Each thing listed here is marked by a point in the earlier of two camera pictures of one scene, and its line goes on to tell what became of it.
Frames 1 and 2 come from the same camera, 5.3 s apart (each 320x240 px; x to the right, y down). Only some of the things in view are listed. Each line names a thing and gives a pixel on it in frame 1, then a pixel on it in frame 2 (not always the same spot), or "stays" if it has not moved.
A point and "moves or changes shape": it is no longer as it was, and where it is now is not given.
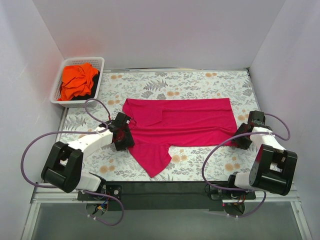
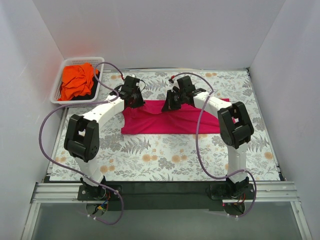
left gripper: [127, 142] → [136, 100]
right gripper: [241, 141] → [169, 102]
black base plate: [166, 195] stays
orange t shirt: [76, 81] stays
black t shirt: [93, 89] stays
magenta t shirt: [157, 124] moves or changes shape
